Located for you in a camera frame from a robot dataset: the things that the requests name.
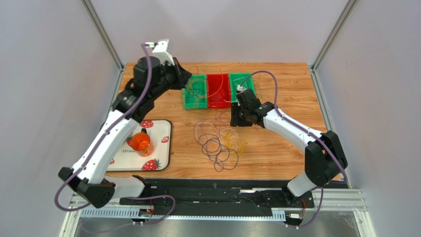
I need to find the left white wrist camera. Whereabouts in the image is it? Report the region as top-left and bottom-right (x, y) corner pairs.
(145, 39), (175, 66)

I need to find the yellow cable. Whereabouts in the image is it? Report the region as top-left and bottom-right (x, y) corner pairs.
(221, 126), (248, 157)

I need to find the aluminium frame rail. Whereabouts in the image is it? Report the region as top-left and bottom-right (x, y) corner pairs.
(60, 188), (376, 237)

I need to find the red plastic bin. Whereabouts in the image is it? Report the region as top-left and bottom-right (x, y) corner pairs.
(206, 74), (231, 109)

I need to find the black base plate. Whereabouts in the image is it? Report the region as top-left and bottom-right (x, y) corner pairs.
(119, 178), (315, 217)

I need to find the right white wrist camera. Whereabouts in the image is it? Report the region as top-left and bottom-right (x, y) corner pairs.
(236, 85), (246, 93)

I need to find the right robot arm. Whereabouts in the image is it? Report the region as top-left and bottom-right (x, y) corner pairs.
(230, 86), (348, 206)

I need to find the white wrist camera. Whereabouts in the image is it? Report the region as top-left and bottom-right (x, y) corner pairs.
(145, 39), (175, 66)
(236, 85), (246, 93)

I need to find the strawberry print white tray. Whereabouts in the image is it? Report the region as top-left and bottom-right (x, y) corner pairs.
(107, 119), (173, 171)

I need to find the orange mug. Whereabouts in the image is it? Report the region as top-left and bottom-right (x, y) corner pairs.
(130, 128), (154, 157)

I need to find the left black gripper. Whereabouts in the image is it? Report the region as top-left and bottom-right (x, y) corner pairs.
(150, 58), (192, 101)

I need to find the left green plastic bin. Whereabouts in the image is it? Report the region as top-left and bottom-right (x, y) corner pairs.
(183, 75), (208, 110)

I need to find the pink cable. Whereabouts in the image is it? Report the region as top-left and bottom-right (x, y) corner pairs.
(197, 112), (233, 132)

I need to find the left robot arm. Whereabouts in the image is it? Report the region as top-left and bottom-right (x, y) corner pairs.
(58, 56), (192, 208)

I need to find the green plastic bin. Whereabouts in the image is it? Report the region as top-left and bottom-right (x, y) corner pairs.
(229, 72), (256, 103)
(183, 75), (208, 110)

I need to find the right green plastic bin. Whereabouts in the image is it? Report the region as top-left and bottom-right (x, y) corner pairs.
(229, 72), (256, 103)

